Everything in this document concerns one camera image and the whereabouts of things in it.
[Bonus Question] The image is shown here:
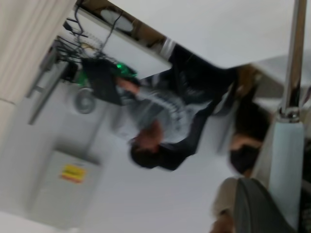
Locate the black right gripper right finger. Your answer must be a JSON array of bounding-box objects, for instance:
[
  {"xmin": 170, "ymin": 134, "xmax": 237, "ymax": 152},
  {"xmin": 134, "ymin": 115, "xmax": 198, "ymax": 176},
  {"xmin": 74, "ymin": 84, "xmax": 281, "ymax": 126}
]
[{"xmin": 301, "ymin": 179, "xmax": 311, "ymax": 233}]

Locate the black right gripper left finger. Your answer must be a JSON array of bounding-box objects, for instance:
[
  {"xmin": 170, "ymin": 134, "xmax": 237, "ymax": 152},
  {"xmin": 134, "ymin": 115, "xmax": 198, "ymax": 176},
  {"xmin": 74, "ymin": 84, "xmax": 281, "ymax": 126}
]
[{"xmin": 233, "ymin": 178, "xmax": 296, "ymax": 233}]

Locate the metal spoon with pale handle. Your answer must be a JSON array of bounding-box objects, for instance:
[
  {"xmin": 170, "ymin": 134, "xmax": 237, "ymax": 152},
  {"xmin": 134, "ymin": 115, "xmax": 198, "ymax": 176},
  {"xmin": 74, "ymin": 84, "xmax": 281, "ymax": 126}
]
[{"xmin": 266, "ymin": 0, "xmax": 307, "ymax": 233}]

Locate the beige rounded object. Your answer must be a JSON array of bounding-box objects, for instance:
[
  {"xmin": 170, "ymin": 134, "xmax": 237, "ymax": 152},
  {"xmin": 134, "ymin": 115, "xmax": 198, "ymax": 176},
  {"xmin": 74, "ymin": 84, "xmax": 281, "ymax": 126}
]
[{"xmin": 210, "ymin": 176, "xmax": 240, "ymax": 233}]

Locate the person with black face mask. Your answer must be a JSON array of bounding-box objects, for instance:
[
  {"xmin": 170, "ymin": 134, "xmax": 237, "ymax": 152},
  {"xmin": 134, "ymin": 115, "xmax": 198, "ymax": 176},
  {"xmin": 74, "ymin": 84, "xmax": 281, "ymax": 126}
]
[{"xmin": 228, "ymin": 96, "xmax": 272, "ymax": 175}]

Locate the person in grey printed shirt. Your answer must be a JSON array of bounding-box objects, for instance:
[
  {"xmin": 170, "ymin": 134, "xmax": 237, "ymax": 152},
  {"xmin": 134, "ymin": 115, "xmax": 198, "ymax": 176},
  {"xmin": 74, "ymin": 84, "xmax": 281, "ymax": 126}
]
[{"xmin": 116, "ymin": 45, "xmax": 240, "ymax": 172}]

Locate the green lit device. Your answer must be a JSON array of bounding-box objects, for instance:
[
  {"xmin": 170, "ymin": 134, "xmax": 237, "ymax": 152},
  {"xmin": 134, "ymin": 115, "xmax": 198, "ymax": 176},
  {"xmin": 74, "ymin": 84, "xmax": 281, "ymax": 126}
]
[{"xmin": 114, "ymin": 62, "xmax": 138, "ymax": 80}]

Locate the white cabinet with yellow label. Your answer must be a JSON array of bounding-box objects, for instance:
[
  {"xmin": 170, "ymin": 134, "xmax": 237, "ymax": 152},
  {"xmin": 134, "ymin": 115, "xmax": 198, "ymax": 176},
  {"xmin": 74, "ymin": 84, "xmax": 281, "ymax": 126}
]
[{"xmin": 30, "ymin": 150, "xmax": 102, "ymax": 230}]

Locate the white round fan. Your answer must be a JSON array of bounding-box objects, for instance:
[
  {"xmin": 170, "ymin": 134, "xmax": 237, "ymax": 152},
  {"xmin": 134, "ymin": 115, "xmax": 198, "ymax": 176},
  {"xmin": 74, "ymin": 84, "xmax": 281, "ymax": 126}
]
[{"xmin": 73, "ymin": 87, "xmax": 97, "ymax": 115}]

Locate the white desk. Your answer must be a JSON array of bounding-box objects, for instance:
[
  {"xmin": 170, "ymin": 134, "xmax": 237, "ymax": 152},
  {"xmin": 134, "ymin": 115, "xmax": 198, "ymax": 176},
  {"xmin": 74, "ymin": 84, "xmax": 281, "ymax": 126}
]
[{"xmin": 71, "ymin": 6, "xmax": 173, "ymax": 82}]

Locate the white oval object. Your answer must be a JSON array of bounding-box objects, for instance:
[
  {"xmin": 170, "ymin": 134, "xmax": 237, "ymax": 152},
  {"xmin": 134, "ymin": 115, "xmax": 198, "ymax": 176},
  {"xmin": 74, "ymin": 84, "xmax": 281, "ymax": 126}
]
[{"xmin": 100, "ymin": 8, "xmax": 134, "ymax": 33}]

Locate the grey metal stand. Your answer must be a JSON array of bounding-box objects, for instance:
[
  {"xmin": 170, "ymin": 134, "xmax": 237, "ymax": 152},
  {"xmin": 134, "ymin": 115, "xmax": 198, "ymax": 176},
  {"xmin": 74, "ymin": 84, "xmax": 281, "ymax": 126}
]
[{"xmin": 26, "ymin": 36, "xmax": 70, "ymax": 126}]

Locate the beige curtain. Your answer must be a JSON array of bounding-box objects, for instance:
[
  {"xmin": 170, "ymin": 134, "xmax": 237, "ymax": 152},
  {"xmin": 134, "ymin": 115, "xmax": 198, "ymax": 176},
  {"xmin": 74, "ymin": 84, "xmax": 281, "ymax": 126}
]
[{"xmin": 0, "ymin": 0, "xmax": 77, "ymax": 105}]

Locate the tangle of black cables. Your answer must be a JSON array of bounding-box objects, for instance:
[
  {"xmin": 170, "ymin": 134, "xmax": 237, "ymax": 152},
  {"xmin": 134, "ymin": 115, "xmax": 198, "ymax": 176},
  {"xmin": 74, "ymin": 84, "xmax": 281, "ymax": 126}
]
[{"xmin": 57, "ymin": 4, "xmax": 123, "ymax": 84}]

